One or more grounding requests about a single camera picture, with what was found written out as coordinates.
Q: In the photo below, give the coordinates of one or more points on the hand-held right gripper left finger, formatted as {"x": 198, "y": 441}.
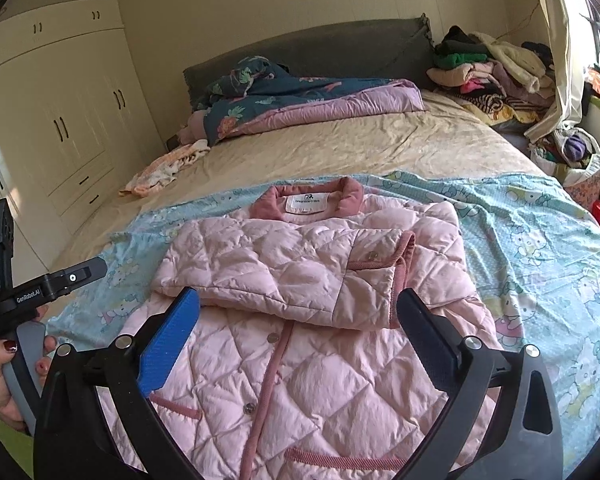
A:
{"x": 172, "y": 340}

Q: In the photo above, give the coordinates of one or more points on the blue cartoon printed sheet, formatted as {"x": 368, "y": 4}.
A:
{"x": 530, "y": 240}

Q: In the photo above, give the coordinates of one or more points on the cream curtain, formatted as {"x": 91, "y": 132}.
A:
{"x": 565, "y": 35}

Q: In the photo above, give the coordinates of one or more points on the pink quilted jacket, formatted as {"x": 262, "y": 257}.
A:
{"x": 280, "y": 270}

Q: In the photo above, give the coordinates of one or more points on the cream wardrobe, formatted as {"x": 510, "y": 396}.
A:
{"x": 55, "y": 110}

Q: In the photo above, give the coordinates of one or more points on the bag of clothes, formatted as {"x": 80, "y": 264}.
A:
{"x": 575, "y": 152}

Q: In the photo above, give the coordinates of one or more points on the pink pillow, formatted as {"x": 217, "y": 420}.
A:
{"x": 195, "y": 127}

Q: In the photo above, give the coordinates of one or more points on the peach patterned cloth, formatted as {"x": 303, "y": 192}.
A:
{"x": 165, "y": 170}

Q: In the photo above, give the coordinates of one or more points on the dark floral quilt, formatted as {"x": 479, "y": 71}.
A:
{"x": 260, "y": 105}

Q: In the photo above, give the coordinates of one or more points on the grey fabric headboard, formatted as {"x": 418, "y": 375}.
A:
{"x": 330, "y": 55}

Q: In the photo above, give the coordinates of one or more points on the bed with beige sheet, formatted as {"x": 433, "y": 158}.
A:
{"x": 355, "y": 145}

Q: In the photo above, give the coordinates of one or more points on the pile of clothes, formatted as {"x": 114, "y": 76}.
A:
{"x": 480, "y": 70}

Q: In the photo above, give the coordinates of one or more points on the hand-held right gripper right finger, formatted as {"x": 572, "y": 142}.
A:
{"x": 427, "y": 337}

